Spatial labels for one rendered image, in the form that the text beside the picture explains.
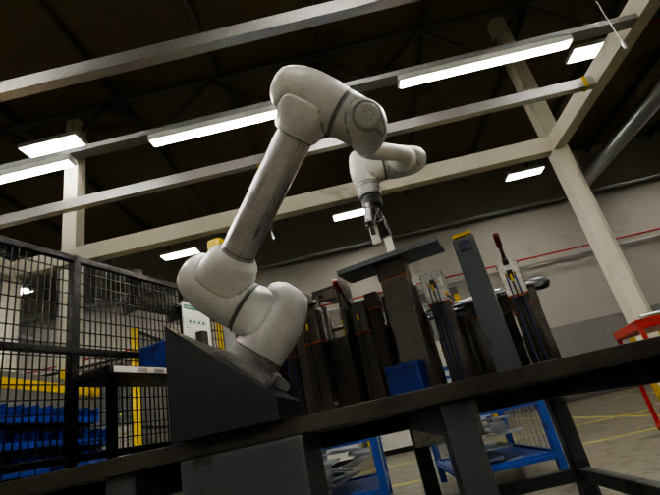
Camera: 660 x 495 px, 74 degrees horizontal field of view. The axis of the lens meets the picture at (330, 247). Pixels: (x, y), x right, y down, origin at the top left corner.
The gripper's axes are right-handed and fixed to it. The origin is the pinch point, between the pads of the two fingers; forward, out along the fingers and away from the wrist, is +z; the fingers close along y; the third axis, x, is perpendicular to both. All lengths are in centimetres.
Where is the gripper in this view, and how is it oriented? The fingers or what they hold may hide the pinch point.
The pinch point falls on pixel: (384, 246)
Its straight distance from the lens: 159.1
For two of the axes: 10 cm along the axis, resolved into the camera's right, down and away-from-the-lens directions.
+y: 4.9, 2.5, 8.3
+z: 2.0, 9.0, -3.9
